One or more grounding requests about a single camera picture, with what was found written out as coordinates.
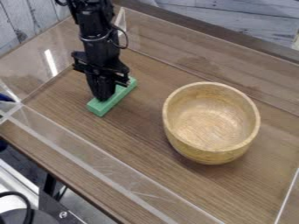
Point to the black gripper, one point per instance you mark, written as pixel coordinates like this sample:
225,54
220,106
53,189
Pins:
100,64

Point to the green rectangular block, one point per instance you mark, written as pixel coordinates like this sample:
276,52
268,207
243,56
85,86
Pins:
100,107

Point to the light wooden bowl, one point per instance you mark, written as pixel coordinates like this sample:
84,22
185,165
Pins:
211,122

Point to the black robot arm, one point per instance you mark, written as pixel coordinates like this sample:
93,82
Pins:
92,16

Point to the black table leg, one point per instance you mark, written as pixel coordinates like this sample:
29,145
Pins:
49,184

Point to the clear acrylic tray wall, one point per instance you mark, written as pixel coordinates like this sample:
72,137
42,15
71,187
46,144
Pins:
113,158

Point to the black metal base plate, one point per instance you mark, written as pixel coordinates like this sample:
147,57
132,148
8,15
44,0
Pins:
56,210

